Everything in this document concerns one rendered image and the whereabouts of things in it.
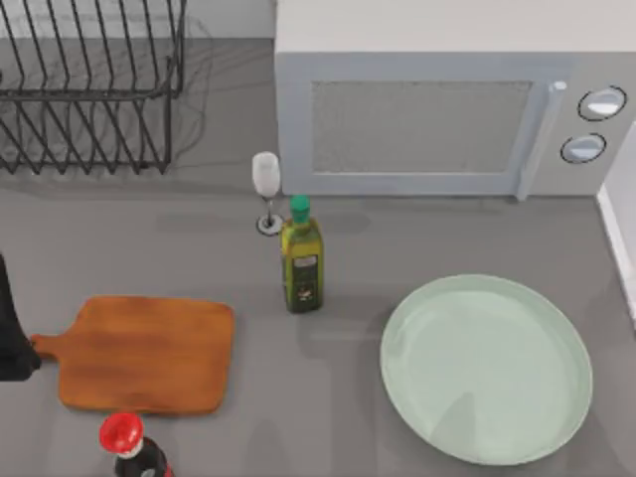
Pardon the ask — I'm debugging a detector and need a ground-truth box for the black wire dish rack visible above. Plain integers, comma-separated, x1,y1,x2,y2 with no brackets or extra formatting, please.
0,0,189,176

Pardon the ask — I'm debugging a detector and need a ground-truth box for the microwave knob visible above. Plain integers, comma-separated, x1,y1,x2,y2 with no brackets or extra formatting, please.
576,84,628,121
559,132,608,164

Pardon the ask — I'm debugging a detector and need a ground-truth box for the clear wine glass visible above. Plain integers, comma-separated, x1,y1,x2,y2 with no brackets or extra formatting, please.
250,151,285,236

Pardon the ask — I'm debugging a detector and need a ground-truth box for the wooden cutting board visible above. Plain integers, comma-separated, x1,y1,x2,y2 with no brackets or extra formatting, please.
30,295,237,416

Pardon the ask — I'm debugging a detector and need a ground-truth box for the green oil bottle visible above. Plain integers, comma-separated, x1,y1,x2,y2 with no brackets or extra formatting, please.
280,194,325,315

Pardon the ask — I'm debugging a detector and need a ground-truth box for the dark bottle with red cap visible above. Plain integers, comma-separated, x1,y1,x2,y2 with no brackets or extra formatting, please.
98,411,176,477

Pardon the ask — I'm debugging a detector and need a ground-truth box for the pale microwave oven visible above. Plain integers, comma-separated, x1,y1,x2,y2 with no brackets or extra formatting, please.
274,0,636,203

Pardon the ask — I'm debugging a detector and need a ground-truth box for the pale green plate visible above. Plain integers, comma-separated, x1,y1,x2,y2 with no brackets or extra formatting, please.
380,273,594,467

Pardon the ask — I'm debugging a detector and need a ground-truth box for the microwave door handle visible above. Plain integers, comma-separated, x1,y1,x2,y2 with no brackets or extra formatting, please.
515,80,568,203

